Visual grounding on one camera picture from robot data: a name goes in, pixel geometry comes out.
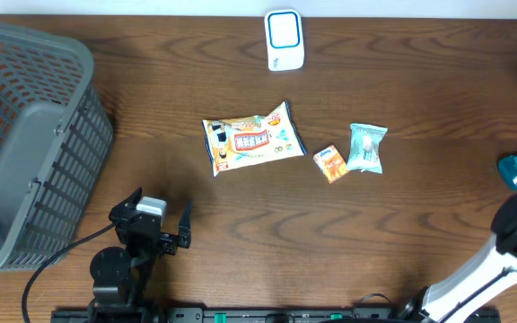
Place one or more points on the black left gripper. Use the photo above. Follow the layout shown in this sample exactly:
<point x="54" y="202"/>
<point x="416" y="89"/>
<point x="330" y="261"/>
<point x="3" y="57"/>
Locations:
<point x="168" y="243"/>

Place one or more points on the orange snack bag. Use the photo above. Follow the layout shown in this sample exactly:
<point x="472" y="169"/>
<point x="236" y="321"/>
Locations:
<point x="236" y="143"/>

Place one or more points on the orange tissue pack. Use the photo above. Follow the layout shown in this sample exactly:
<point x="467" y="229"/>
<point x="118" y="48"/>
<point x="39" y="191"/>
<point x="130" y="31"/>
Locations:
<point x="331" y="163"/>

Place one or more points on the green wet wipes pack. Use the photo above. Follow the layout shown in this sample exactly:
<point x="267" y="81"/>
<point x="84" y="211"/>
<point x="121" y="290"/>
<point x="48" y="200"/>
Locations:
<point x="364" y="147"/>

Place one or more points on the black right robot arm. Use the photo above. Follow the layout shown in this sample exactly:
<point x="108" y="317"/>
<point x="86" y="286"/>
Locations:
<point x="491" y="271"/>

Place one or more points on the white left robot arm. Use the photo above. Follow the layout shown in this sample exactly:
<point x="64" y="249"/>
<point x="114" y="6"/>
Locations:
<point x="121" y="274"/>

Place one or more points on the white barcode scanner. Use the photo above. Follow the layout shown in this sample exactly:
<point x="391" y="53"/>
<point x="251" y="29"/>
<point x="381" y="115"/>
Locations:
<point x="284" y="40"/>

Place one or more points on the grey plastic basket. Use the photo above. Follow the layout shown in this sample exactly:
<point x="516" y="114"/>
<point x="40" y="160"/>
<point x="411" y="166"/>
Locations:
<point x="55" y="138"/>

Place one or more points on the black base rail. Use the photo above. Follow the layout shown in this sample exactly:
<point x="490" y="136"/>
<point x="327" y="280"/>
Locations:
<point x="198" y="315"/>

